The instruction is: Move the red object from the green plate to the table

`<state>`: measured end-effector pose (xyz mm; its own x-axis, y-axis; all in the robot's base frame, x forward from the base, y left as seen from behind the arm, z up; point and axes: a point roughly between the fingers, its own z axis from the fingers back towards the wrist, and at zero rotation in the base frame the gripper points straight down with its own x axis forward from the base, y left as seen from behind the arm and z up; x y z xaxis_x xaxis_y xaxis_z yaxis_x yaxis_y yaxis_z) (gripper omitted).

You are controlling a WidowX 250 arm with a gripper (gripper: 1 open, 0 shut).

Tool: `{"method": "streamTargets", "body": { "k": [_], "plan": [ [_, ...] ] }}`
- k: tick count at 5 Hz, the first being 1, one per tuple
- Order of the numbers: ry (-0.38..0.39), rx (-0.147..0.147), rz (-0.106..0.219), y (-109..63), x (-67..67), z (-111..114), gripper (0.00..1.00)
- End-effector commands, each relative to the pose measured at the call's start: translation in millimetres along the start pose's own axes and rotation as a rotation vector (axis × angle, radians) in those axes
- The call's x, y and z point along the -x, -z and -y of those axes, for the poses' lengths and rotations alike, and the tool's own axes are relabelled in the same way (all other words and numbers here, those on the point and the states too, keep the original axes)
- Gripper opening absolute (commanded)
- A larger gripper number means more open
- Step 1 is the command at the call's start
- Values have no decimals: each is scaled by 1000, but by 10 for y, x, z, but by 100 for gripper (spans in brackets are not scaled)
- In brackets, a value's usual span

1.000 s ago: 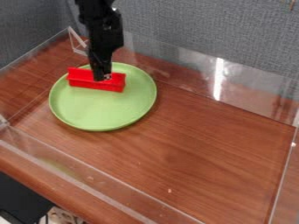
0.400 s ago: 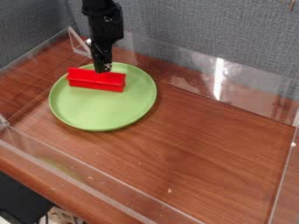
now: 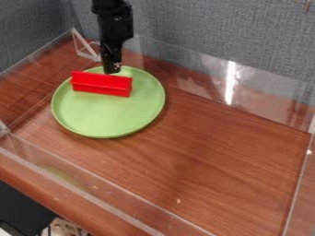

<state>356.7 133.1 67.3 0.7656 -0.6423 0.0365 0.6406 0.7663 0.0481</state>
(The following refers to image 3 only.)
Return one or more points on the clear acrylic corner bracket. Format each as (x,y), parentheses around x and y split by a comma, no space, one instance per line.
(87,49)

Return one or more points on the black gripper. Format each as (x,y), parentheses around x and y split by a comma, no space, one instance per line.
(115,19)

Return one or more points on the clear acrylic enclosure walls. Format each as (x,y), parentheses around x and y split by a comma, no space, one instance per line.
(220,167)

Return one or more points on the white power strip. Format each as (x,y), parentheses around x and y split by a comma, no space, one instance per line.
(64,228)

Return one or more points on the green round plate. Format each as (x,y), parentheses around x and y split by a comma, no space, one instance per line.
(103,116)

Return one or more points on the red rectangular block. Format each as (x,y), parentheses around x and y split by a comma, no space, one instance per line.
(101,84)

